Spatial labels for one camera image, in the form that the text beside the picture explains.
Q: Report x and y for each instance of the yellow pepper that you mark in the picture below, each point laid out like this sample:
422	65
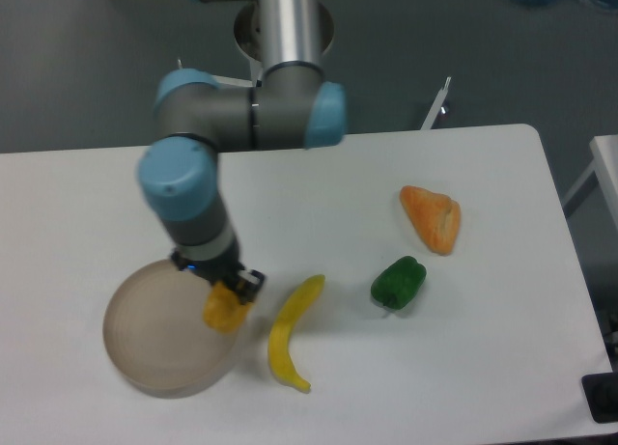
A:
223	311

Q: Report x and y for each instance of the yellow banana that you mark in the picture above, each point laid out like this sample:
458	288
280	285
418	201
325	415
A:
279	358

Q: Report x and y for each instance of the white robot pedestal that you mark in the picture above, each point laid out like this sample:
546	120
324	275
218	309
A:
391	68

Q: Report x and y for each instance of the black clamp at table edge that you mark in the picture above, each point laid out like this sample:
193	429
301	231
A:
601	395

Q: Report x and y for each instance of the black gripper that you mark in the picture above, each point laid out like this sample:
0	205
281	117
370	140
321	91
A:
246	284

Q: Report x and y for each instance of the beige round plate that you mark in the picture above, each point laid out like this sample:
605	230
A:
155	337

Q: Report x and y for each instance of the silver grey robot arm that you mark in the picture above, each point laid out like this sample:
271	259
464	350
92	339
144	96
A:
197	120

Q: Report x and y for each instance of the green bell pepper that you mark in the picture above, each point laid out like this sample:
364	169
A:
396	286

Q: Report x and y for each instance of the white side table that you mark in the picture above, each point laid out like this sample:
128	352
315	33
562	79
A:
590	207

